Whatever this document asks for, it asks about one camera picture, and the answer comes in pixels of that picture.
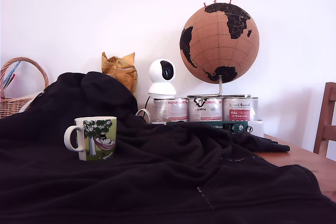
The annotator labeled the white container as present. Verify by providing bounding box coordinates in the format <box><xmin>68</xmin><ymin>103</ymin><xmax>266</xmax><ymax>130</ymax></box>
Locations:
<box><xmin>248</xmin><ymin>120</ymin><xmax>265</xmax><ymax>138</ymax></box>

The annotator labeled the dark green flat box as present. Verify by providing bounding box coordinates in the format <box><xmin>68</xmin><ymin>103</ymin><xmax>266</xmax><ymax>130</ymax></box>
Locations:
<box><xmin>165</xmin><ymin>121</ymin><xmax>249</xmax><ymax>134</ymax></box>

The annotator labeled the white cable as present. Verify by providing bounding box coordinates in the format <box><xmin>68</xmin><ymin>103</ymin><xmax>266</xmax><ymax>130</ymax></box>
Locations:
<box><xmin>135</xmin><ymin>108</ymin><xmax>152</xmax><ymax>124</ymax></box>

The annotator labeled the blue pen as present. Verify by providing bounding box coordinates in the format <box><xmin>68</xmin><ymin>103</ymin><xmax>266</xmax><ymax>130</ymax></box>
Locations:
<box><xmin>2</xmin><ymin>60</ymin><xmax>22</xmax><ymax>90</ymax></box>

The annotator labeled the wooden chair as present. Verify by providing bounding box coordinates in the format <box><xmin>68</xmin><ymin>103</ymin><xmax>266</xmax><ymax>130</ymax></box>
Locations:
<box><xmin>313</xmin><ymin>82</ymin><xmax>336</xmax><ymax>159</ymax></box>

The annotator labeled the crumpled brown paper bag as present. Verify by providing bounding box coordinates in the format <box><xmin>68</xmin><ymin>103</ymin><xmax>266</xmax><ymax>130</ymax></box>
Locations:
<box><xmin>101</xmin><ymin>51</ymin><xmax>138</xmax><ymax>94</ymax></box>

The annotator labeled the white round security camera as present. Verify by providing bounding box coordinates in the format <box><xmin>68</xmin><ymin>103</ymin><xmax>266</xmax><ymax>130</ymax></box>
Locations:
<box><xmin>147</xmin><ymin>58</ymin><xmax>177</xmax><ymax>99</ymax></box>

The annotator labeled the silver tin can red label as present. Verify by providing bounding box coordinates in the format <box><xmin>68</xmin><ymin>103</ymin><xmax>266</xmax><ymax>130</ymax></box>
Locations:
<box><xmin>153</xmin><ymin>98</ymin><xmax>189</xmax><ymax>123</ymax></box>
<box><xmin>222</xmin><ymin>97</ymin><xmax>259</xmax><ymax>122</ymax></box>

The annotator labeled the cork globe on metal stand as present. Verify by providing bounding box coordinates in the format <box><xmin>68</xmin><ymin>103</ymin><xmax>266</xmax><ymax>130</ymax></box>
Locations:
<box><xmin>179</xmin><ymin>3</ymin><xmax>260</xmax><ymax>98</ymax></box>

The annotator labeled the fleece blanket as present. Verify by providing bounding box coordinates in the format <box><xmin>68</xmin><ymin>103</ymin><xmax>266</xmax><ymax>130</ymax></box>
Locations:
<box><xmin>0</xmin><ymin>71</ymin><xmax>336</xmax><ymax>224</ymax></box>

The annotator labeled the wicker basket with handle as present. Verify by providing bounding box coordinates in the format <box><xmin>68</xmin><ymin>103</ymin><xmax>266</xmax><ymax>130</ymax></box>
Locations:
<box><xmin>0</xmin><ymin>56</ymin><xmax>50</xmax><ymax>119</ymax></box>

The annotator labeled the white mug with green picture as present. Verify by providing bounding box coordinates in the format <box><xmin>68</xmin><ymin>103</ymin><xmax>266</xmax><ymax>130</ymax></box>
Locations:
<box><xmin>64</xmin><ymin>115</ymin><xmax>117</xmax><ymax>162</ymax></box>

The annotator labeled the silver tin can black logo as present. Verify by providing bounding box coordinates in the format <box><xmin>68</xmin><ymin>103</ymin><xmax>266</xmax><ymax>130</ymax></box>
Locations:
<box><xmin>187</xmin><ymin>97</ymin><xmax>224</xmax><ymax>123</ymax></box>

